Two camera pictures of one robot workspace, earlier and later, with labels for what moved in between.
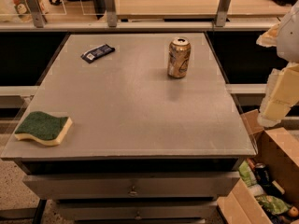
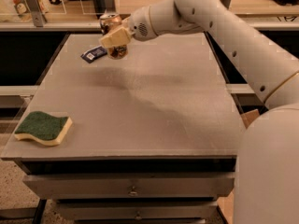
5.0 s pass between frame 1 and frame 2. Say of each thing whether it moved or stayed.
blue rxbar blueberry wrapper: stayed
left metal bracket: stayed
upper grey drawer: stayed
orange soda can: moved
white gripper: moved
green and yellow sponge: stayed
